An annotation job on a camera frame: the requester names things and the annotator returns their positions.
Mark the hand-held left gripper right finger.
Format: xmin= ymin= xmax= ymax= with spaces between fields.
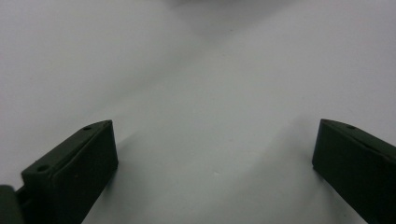
xmin=311 ymin=118 xmax=396 ymax=224

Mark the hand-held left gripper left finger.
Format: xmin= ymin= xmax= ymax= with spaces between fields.
xmin=16 ymin=119 xmax=120 ymax=224

